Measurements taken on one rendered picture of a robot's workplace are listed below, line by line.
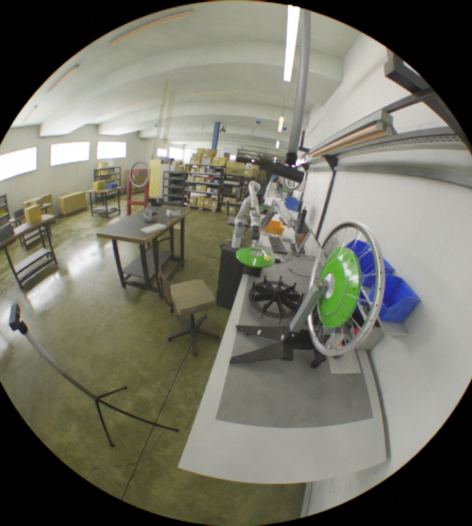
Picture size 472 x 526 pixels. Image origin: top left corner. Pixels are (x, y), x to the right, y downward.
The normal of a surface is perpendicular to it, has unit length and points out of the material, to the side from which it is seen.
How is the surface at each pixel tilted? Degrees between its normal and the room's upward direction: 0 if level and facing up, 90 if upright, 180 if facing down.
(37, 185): 90
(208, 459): 0
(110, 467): 0
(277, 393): 0
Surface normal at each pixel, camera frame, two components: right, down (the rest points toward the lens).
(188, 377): 0.14, -0.86
